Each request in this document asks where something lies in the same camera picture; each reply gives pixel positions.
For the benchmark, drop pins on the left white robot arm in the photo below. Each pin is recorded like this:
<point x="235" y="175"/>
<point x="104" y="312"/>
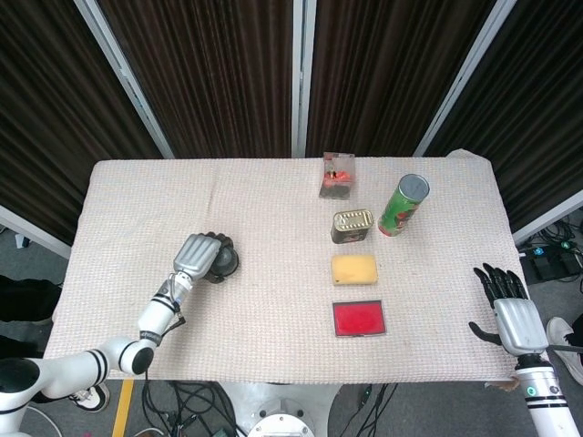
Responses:
<point x="155" y="314"/>

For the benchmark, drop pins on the yellow sponge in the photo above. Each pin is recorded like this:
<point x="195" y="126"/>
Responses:
<point x="355" y="271"/>

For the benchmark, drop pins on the dark brown curtain panel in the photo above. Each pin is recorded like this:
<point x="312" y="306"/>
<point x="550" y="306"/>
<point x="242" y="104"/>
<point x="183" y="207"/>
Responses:
<point x="537" y="114"/>
<point x="54" y="114"/>
<point x="387" y="77"/>
<point x="209" y="77"/>

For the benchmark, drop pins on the gold rectangular tin can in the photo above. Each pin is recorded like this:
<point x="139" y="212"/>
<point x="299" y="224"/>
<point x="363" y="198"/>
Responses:
<point x="351" y="225"/>

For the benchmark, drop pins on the brown tape scrap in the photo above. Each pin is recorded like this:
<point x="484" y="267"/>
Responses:
<point x="503" y="385"/>

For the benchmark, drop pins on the white partition base rail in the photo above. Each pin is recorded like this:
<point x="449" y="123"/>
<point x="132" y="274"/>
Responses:
<point x="32" y="227"/>
<point x="551" y="214"/>

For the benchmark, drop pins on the black power boxes with lights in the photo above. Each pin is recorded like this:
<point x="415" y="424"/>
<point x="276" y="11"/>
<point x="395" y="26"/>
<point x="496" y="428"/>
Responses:
<point x="553" y="261"/>

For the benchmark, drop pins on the white black sneaker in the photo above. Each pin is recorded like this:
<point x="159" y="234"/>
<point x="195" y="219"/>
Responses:
<point x="567" y="346"/>
<point x="93" y="398"/>

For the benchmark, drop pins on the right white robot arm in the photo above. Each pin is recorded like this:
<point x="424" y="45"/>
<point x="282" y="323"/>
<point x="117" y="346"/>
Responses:
<point x="542" y="405"/>

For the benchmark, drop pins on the white partition frame post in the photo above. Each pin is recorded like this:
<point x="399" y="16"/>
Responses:
<point x="464" y="77"/>
<point x="125" y="77"/>
<point x="303" y="77"/>

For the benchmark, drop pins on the red stamp pad case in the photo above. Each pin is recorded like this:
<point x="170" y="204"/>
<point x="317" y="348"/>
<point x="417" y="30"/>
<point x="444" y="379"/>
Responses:
<point x="360" y="318"/>

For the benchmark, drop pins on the green chips can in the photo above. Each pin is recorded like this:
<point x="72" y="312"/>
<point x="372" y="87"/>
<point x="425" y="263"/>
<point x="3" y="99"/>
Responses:
<point x="401" y="211"/>

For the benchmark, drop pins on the person in black clothing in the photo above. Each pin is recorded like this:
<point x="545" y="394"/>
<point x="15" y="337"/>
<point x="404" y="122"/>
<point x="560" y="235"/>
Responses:
<point x="25" y="300"/>

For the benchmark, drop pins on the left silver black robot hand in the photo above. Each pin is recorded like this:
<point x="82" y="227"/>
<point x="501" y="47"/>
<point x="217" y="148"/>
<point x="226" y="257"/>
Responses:
<point x="196" y="255"/>

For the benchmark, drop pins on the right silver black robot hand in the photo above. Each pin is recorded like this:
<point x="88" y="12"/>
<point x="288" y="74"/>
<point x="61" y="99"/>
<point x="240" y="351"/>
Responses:
<point x="519" y="325"/>

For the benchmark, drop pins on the clear box with orange toy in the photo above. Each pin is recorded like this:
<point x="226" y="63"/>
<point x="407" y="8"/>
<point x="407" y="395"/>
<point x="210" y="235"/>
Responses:
<point x="337" y="179"/>

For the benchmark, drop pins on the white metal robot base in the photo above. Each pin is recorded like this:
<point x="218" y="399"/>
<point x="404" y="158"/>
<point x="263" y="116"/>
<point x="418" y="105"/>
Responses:
<point x="278" y="409"/>

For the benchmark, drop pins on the yellow floor tape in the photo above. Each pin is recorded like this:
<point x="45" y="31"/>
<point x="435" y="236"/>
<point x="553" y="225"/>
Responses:
<point x="122" y="409"/>

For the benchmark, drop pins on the beige woven tablecloth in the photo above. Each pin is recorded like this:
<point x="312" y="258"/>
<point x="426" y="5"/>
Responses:
<point x="273" y="218"/>

